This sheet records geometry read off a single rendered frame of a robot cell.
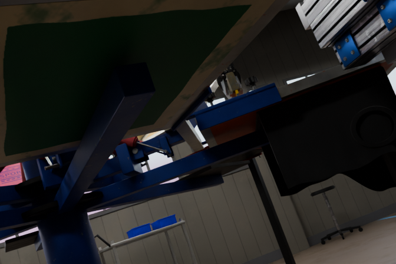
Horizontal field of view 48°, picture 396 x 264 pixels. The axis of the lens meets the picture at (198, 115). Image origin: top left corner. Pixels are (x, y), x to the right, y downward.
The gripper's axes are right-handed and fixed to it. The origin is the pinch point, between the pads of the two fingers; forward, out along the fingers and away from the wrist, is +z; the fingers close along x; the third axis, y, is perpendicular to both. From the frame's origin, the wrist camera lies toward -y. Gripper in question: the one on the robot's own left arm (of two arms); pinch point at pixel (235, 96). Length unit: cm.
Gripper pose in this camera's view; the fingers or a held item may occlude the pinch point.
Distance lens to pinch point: 187.6
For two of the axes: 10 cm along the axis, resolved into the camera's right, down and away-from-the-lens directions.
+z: 3.3, 9.1, -2.5
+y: -1.1, -2.2, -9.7
